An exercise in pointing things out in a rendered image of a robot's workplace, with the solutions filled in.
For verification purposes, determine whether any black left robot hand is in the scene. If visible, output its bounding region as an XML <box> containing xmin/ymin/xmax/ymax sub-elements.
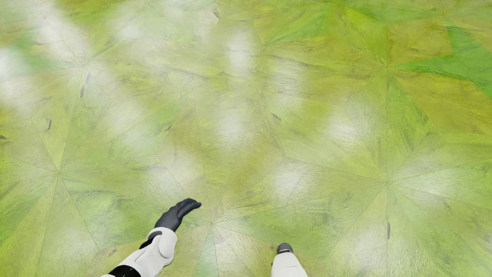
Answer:
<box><xmin>155</xmin><ymin>198</ymin><xmax>202</xmax><ymax>233</ymax></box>

